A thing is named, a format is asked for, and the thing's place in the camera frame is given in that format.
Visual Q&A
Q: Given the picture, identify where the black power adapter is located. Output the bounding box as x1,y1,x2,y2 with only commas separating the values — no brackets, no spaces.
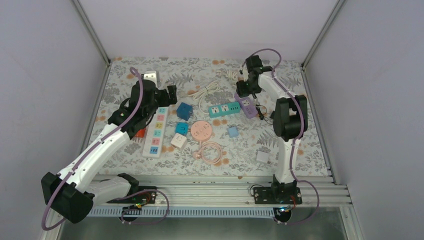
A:
255,104,273,125

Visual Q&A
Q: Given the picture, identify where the white cube adapter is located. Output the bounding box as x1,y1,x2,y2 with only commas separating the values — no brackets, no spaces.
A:
256,151,270,164

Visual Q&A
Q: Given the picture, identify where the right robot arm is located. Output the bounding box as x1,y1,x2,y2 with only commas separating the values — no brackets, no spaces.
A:
236,54,308,204

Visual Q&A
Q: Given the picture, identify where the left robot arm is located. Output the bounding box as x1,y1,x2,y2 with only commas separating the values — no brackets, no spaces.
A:
41,79,177,224

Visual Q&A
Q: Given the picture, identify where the light blue plug adapter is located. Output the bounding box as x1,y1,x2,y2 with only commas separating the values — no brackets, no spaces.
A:
227,126,239,138

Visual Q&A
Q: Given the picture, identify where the purple power strip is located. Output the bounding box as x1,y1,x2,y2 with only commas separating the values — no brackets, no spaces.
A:
234,93,258,119

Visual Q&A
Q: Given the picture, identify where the dark blue cube socket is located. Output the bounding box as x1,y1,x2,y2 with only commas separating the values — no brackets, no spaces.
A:
176,102,193,121

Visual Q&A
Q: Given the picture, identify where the small cyan cube socket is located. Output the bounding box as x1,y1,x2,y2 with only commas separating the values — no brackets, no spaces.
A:
175,122,189,136

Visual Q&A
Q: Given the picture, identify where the teal power strip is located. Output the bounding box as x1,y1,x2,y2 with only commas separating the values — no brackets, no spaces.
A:
208,101,241,118

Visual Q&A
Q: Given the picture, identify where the red cube socket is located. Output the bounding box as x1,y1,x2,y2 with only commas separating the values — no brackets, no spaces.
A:
134,128,146,138

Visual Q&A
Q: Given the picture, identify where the white pink cube socket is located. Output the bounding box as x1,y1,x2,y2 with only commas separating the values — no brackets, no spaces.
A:
170,133,188,151

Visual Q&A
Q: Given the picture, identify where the pink round power socket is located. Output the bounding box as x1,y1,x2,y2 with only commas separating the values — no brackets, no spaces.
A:
190,120,213,142

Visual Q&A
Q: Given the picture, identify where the white multicolour power strip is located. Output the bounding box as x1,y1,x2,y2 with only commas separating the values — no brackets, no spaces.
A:
142,107,169,158

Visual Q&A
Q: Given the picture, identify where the floral table mat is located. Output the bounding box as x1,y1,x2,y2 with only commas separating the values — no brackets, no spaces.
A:
90,57,328,179

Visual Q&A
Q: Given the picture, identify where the white bundled cable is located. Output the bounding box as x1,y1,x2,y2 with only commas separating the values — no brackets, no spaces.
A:
215,68,243,89

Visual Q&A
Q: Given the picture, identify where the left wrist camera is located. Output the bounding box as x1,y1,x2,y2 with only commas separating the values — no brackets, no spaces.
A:
143,70,160,84

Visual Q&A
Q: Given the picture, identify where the white coiled cable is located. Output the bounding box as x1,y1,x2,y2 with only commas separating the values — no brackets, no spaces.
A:
179,80,221,115

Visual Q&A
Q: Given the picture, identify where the pink coiled cable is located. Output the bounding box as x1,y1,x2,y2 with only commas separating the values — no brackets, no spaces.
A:
192,141,223,166

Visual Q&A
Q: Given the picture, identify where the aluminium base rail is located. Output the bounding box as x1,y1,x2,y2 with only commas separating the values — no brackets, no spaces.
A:
82,174,353,220

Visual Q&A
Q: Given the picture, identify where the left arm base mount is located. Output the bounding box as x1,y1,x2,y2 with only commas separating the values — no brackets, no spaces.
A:
107,188,171,226

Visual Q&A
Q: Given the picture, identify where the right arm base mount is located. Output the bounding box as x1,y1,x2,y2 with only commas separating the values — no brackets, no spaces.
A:
248,180,303,224

